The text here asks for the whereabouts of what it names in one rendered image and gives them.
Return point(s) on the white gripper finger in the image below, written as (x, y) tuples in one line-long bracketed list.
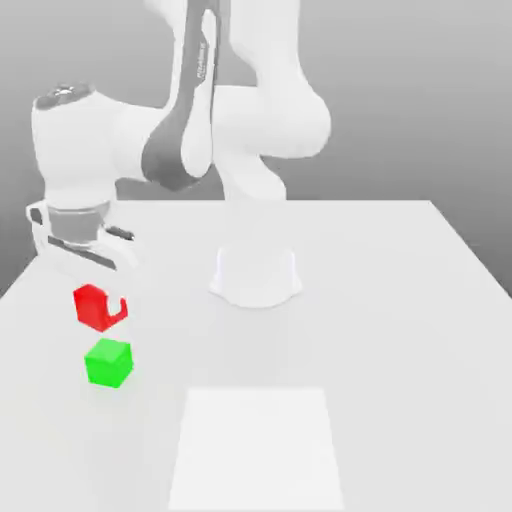
[(112, 300)]

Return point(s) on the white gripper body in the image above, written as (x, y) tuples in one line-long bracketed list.
[(86, 260)]

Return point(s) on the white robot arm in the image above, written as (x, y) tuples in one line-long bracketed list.
[(272, 120)]

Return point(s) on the small green cube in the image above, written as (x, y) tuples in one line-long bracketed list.
[(108, 366)]

